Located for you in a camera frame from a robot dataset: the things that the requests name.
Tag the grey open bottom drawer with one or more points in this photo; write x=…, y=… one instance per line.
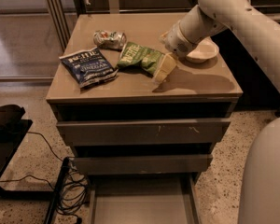
x=149, y=199

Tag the grey top drawer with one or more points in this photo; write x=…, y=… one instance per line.
x=142, y=132

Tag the crushed silver soda can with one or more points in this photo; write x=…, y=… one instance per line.
x=109, y=40

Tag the grey drawer cabinet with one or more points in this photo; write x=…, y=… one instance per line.
x=191, y=91

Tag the grey middle drawer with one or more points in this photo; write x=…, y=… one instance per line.
x=143, y=165

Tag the blue vinegar chip bag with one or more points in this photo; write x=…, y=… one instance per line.
x=89, y=67

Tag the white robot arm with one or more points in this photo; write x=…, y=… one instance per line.
x=260, y=35

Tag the white paper bowl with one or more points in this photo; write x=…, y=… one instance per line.
x=206, y=50

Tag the black side table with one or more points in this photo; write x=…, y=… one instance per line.
x=12, y=130

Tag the metal window frame rail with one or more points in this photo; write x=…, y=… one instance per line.
x=55, y=9

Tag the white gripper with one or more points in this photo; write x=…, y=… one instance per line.
x=176, y=43

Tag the green jalapeno chip bag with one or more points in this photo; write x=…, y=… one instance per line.
x=136, y=55

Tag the black table leg stand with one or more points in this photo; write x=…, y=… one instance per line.
x=52, y=209

